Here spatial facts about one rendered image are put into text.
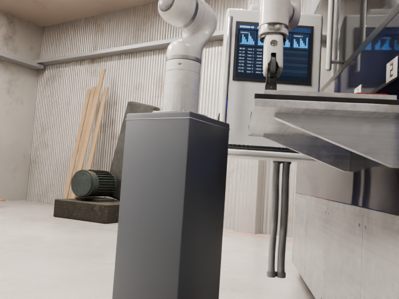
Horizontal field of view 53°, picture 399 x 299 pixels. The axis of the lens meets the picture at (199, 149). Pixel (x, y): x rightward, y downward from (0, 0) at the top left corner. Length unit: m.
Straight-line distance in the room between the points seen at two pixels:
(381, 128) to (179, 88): 0.61
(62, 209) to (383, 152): 5.02
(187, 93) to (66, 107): 6.68
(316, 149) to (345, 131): 0.50
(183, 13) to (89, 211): 4.36
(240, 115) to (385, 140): 1.00
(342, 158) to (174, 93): 0.73
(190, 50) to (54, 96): 6.99
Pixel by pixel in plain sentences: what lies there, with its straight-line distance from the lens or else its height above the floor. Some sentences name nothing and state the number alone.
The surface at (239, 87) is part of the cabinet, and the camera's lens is 2.06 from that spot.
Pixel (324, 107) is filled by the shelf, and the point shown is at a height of 0.87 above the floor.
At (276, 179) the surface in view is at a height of 0.69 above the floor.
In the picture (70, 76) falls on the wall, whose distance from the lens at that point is 8.00.
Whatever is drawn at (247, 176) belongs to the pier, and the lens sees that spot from 5.22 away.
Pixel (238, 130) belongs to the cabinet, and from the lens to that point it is 2.02.
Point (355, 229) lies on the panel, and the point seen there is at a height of 0.52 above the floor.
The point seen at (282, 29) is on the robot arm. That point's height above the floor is 1.09.
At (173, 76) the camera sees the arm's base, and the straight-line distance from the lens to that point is 1.31.
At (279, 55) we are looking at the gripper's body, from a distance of 1.14.
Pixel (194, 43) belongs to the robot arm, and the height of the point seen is 1.11.
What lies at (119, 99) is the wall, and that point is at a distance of 6.96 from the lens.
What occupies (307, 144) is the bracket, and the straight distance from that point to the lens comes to 1.64.
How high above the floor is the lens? 0.67
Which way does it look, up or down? 4 degrees up
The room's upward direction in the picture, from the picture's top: 4 degrees clockwise
